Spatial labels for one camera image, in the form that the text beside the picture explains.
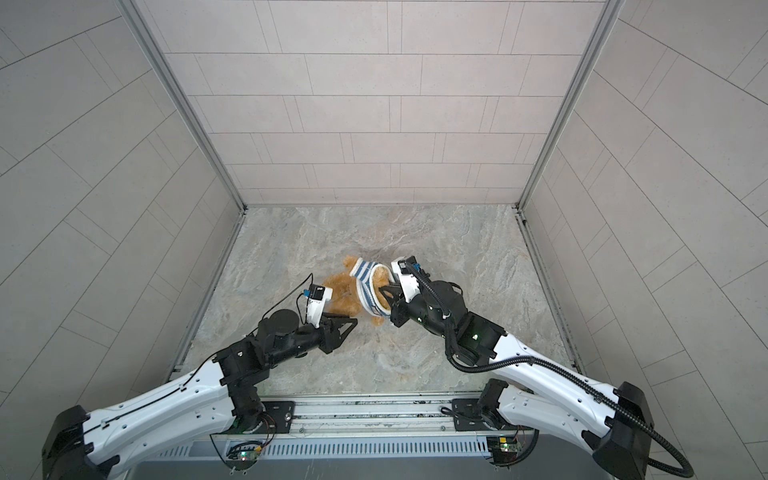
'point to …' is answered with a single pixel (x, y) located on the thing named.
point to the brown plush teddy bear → (345, 300)
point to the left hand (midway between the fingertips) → (360, 324)
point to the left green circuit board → (243, 455)
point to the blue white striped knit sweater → (362, 270)
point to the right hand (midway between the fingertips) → (378, 294)
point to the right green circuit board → (504, 449)
